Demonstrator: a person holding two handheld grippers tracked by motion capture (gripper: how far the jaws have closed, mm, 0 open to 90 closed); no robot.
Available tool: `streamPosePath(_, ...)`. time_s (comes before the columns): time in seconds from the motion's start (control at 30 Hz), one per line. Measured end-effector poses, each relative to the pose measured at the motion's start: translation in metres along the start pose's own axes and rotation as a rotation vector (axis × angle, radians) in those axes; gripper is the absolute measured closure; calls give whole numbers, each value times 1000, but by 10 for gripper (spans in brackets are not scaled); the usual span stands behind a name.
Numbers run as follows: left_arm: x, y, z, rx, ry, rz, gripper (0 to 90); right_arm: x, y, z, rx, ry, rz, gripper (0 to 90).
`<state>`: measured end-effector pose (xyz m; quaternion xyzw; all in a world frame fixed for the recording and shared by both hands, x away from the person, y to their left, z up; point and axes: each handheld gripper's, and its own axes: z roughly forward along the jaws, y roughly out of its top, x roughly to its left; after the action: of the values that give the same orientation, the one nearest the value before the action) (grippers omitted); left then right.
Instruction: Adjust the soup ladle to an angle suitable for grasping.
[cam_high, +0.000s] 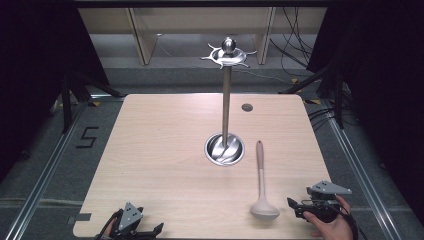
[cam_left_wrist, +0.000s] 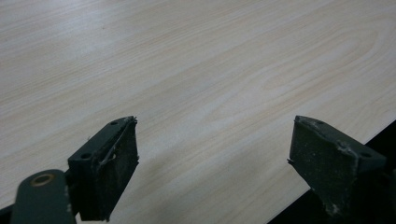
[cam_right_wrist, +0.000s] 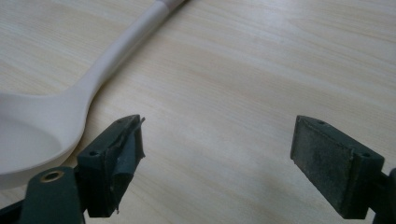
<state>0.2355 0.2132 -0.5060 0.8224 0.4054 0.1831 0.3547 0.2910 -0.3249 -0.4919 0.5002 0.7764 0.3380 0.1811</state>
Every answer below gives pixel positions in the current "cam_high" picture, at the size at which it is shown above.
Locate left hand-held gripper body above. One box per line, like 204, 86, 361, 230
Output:
105, 201, 148, 240

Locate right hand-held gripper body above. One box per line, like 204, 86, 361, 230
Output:
300, 180, 353, 224

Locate beige silicone ladle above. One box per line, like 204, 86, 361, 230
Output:
249, 140, 281, 221

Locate metal utensil rack stand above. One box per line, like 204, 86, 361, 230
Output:
199, 36, 258, 167

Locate person's left hand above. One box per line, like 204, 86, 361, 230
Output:
101, 218, 116, 240

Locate person's right hand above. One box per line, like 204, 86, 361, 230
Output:
302, 195, 354, 240

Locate black metal stand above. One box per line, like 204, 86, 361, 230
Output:
279, 61, 348, 130
59, 70, 125, 135

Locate black curtain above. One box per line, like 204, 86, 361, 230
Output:
306, 0, 424, 231
0, 0, 111, 183

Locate light wooden cabinet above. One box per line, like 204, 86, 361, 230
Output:
77, 7, 328, 66

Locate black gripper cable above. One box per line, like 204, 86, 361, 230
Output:
328, 201, 360, 240

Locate aluminium floor rail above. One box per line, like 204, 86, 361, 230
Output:
3, 98, 91, 240
319, 99, 398, 240

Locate black floor cables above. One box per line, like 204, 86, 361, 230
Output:
307, 105, 338, 132

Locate bundle of black cables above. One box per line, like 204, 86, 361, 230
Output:
268, 7, 316, 78

